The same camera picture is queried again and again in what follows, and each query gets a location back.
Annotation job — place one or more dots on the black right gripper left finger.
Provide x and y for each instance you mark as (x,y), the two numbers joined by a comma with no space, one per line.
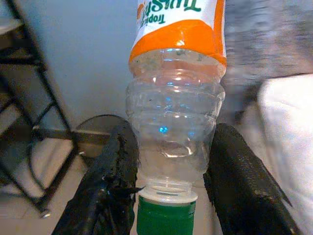
(115,171)

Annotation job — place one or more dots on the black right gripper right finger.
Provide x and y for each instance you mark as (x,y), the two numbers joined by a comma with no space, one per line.
(239,183)

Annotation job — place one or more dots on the clear bottle with orange label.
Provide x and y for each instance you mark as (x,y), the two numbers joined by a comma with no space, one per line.
(176,110)

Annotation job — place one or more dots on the grey ornament-patterned blanket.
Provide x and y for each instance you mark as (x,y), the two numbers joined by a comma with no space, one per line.
(269,36)

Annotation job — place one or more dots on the black metal frame rack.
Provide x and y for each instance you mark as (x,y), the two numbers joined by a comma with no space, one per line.
(39,61)

